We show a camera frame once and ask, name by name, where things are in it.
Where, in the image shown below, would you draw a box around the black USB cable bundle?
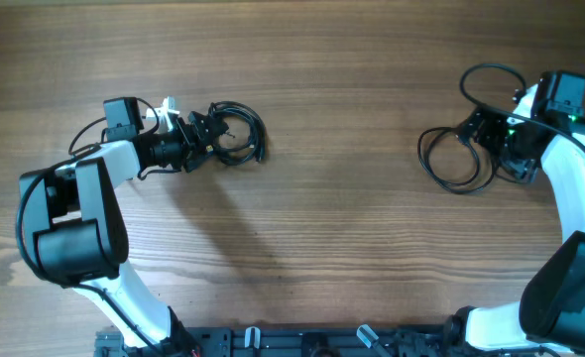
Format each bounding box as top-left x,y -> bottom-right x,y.
206,100 -> 268,168

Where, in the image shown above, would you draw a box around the black separated USB cable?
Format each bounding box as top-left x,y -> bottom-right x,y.
416,126 -> 500,195

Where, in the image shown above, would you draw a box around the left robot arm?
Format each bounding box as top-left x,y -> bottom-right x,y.
16,97 -> 228,356

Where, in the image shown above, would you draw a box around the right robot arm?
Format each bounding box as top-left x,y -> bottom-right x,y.
444,70 -> 585,355

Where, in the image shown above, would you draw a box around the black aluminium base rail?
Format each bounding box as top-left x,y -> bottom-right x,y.
94,325 -> 443,357

